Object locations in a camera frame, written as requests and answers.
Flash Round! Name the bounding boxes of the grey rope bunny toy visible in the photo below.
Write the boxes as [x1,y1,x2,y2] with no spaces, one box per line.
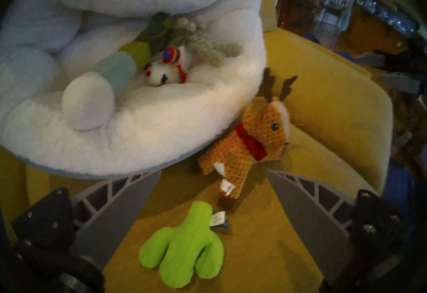
[176,16,243,67]

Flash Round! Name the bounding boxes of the black metal dining chair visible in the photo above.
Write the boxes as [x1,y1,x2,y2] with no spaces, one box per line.
[312,6,352,50]

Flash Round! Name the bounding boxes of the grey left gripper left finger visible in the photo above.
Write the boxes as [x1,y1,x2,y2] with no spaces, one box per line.
[11,169,163,271]

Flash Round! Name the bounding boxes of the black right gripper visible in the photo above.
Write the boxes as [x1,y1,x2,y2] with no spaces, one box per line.
[355,47,427,94]

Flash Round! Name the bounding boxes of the green cactus plush toy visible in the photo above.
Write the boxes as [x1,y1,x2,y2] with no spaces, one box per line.
[139,201,229,289]

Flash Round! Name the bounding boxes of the white green leek plush toy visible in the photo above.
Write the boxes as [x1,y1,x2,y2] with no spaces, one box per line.
[61,12,174,131]

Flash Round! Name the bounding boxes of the orange reindeer plush toy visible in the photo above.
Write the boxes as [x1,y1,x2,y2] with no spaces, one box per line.
[197,68,298,210]

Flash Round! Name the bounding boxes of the navy blue floor cloth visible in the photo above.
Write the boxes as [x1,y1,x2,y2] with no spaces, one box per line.
[382,157,422,229]

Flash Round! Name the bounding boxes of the mustard yellow sofa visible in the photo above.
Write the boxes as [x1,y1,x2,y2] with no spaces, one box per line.
[0,27,395,293]

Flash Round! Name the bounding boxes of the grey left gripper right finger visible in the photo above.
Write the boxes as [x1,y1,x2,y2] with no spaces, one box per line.
[266,169,415,292]

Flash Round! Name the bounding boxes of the white blue plush dog bed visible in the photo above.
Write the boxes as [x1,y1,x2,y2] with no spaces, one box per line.
[0,0,268,179]

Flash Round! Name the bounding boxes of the white lamb toy rainbow horns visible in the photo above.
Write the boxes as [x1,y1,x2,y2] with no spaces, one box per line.
[144,46,193,87]

